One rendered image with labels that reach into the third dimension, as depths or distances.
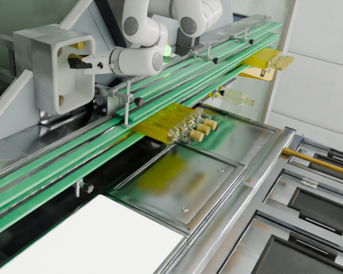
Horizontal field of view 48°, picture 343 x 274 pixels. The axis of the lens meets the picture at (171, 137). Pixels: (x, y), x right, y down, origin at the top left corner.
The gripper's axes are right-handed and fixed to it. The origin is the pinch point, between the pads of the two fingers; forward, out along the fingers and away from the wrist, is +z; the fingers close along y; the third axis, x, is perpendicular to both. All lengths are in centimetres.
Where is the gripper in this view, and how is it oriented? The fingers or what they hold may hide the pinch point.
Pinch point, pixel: (79, 61)
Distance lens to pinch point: 122.2
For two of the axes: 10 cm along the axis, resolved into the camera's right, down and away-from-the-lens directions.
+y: 5.1, -3.8, 7.7
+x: -1.2, -9.2, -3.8
